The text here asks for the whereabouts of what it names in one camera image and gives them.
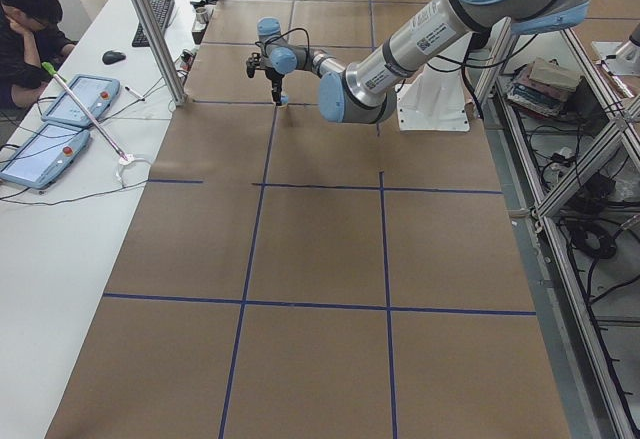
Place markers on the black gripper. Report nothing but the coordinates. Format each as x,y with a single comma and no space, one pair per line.
274,77

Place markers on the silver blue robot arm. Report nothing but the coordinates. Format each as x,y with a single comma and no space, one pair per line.
364,92

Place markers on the metal cup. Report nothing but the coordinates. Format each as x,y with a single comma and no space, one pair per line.
201,15

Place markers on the black marker pen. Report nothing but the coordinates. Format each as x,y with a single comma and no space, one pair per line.
135,94

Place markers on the black computer mouse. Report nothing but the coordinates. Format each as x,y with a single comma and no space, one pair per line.
111,57

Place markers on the upper blue teach pendant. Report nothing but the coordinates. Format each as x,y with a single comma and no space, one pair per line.
96,94

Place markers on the blue teach pendant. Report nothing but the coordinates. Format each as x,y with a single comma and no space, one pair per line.
45,156
96,94

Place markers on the lower blue teach pendant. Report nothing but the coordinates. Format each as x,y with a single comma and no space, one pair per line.
45,156

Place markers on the person in black jacket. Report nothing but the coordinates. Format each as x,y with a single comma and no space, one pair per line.
30,36

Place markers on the stack of books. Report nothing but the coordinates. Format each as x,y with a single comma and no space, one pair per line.
543,87

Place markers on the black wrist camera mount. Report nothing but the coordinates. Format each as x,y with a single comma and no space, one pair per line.
255,62

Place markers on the white camera mast pedestal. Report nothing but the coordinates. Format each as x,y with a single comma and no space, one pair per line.
435,99

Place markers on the aluminium frame post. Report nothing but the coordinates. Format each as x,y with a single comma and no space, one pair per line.
160,50

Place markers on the green handled metal rod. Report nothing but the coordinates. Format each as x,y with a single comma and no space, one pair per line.
124,157

